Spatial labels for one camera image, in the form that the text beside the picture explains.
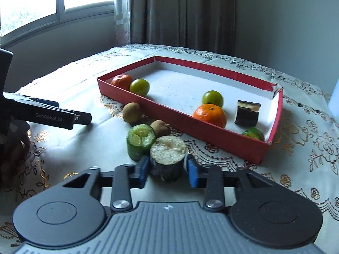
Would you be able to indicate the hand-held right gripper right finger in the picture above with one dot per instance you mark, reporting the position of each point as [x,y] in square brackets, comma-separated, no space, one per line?
[192,172]

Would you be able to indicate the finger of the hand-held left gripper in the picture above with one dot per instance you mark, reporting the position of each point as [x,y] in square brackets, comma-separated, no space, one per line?
[53,116]
[46,102]

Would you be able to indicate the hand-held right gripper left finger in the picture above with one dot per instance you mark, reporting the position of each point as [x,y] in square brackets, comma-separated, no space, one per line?
[144,168]

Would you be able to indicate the small orange mandarin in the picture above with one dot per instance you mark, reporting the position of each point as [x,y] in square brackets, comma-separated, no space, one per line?
[210,116]

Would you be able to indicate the dark green citrus fruit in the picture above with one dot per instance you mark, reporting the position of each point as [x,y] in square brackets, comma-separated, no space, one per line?
[254,134]

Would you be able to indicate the large orange mandarin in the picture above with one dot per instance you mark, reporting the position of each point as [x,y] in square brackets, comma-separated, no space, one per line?
[121,81]

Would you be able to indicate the dark eggplant piece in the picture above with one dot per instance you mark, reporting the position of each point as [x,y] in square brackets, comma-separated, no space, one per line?
[246,115]

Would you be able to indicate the red cardboard box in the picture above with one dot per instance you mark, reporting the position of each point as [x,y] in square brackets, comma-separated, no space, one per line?
[185,90]

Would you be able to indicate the person's left hand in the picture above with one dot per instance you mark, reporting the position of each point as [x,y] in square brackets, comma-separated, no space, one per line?
[16,156]

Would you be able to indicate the green cucumber piece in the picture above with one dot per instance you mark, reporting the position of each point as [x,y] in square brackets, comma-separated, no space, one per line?
[139,143]

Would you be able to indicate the brown longan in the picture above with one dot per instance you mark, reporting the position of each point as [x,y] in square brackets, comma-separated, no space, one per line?
[160,128]
[131,112]

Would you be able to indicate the light patterned sheer curtain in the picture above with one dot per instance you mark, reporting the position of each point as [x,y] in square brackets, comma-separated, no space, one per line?
[122,13]

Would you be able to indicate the dark brown curtain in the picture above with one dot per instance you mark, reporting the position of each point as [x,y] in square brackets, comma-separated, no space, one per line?
[182,13]

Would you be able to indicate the window with grey frame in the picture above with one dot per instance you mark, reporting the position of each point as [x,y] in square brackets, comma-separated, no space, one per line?
[39,2]

